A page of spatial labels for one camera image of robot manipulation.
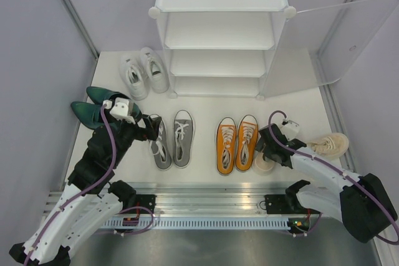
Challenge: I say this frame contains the upper green heeled shoe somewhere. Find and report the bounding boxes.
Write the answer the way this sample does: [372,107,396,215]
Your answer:
[86,86,128,105]

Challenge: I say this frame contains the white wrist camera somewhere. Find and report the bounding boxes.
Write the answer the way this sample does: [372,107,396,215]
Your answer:
[279,118,300,141]
[103,97,141,124]

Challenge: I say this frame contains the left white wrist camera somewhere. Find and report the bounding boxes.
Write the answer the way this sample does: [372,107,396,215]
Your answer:
[103,97,141,124]

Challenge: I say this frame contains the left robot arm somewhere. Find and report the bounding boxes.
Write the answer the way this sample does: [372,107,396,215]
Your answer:
[9,115,161,265]

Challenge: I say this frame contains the purple cable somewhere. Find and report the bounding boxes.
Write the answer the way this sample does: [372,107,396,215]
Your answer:
[268,110,399,245]
[23,103,118,264]

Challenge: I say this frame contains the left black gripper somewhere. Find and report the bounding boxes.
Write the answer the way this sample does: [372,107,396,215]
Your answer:
[108,108,162,166]

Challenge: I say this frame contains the green heeled shoe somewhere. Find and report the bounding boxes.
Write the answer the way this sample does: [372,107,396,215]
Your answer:
[86,86,128,105]
[70,102,104,130]

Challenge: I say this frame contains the orange canvas sneaker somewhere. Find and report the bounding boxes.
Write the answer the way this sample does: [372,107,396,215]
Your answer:
[216,117,237,176]
[236,115,259,172]

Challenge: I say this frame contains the left grey canvas sneaker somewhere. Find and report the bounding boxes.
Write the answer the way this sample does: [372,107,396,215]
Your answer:
[149,120,172,171]

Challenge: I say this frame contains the white sneaker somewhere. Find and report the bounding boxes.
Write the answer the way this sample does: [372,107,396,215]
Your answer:
[119,55,149,100]
[140,47,170,93]

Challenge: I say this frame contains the white plastic shoe cabinet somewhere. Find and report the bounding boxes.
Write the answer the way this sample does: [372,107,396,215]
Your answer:
[148,0,296,100]

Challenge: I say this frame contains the right white sneaker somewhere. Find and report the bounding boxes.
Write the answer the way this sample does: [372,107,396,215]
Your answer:
[140,47,170,93]

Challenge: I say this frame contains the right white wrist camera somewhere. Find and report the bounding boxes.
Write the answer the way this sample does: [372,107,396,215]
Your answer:
[279,118,300,141]

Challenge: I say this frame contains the translucent cabinet door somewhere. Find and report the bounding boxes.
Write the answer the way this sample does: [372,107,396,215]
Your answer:
[262,0,398,98]

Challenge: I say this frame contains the right grey canvas sneaker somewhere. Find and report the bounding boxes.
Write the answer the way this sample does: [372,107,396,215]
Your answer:
[173,110,195,168]

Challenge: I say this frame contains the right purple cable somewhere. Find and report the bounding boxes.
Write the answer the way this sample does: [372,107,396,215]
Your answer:
[268,110,399,245]

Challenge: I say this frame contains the grey canvas sneaker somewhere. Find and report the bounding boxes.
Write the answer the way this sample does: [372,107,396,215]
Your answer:
[149,120,172,171]
[173,110,195,168]

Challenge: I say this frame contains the white slotted cable duct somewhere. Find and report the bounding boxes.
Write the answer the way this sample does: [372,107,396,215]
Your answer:
[101,217,289,230]

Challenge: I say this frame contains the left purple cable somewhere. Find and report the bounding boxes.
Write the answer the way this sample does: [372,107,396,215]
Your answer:
[23,103,118,264]

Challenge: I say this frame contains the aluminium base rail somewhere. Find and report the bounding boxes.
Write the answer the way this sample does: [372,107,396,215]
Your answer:
[129,182,291,217]

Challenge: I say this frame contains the left white sneaker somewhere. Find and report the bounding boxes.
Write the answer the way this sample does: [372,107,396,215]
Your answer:
[119,55,149,100]

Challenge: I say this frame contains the lower green heeled shoe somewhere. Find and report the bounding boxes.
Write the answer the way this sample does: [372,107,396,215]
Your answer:
[70,102,104,130]

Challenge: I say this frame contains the beige lace sneaker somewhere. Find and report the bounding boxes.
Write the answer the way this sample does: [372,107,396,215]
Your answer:
[252,152,276,176]
[307,133,349,160]

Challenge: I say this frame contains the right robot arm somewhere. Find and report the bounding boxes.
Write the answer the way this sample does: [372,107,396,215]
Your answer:
[260,123,398,243]

